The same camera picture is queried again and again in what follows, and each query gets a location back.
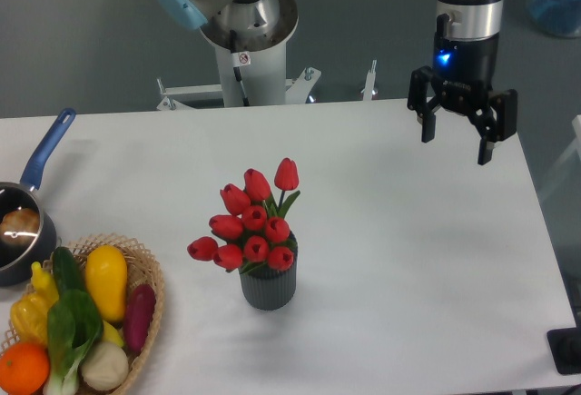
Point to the purple eggplant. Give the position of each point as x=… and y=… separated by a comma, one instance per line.
x=138, y=316

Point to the red tulip bouquet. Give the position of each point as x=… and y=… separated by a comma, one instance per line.
x=253, y=236

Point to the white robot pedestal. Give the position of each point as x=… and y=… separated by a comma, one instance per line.
x=250, y=47

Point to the dark grey ribbed vase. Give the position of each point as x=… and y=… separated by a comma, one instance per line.
x=267, y=289

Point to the black device at table edge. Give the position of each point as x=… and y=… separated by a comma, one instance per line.
x=565, y=349

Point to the brown bread bun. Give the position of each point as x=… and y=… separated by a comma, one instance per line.
x=20, y=227

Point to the yellow squash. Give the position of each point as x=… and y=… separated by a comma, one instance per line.
x=106, y=276

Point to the blue handled saucepan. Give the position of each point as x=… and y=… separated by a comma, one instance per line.
x=16, y=261

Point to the orange fruit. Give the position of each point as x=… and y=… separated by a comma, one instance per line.
x=24, y=368

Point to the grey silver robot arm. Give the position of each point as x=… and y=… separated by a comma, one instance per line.
x=471, y=20

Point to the green bok choy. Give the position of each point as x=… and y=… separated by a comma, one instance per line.
x=73, y=326

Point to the yellow banana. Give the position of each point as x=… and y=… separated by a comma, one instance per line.
x=111, y=334

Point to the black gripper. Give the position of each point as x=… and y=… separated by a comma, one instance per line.
x=463, y=71

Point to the yellow bell pepper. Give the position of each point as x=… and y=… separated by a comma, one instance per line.
x=29, y=318

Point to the green cucumber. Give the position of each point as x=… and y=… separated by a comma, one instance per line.
x=66, y=272

